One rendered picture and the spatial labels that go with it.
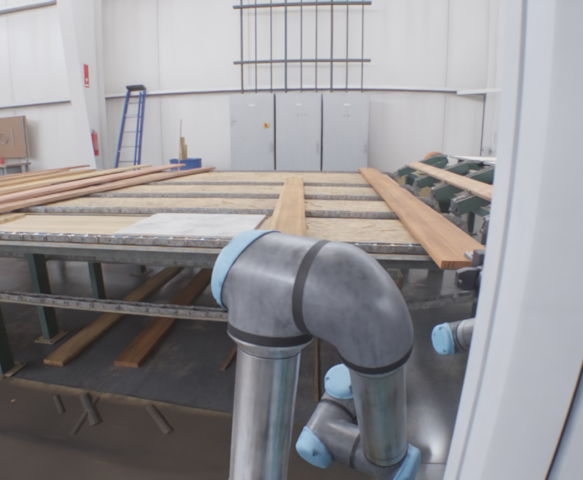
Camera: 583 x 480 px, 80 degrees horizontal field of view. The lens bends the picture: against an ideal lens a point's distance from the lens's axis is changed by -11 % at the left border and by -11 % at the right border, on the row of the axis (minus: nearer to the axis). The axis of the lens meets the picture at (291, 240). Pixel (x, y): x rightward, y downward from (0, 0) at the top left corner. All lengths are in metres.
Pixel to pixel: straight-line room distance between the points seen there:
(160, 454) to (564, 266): 1.69
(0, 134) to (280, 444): 10.03
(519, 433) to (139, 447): 1.69
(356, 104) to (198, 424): 5.88
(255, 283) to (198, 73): 7.63
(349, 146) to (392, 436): 6.39
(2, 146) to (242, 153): 5.72
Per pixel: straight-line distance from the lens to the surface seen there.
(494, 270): 0.22
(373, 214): 2.05
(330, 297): 0.41
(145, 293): 3.31
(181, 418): 1.93
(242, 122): 7.05
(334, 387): 0.78
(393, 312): 0.43
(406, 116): 7.59
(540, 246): 0.19
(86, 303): 1.87
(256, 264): 0.46
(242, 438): 0.57
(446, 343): 0.97
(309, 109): 6.88
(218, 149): 7.79
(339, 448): 0.75
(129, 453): 1.82
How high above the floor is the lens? 1.23
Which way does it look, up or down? 15 degrees down
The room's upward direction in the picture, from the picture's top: straight up
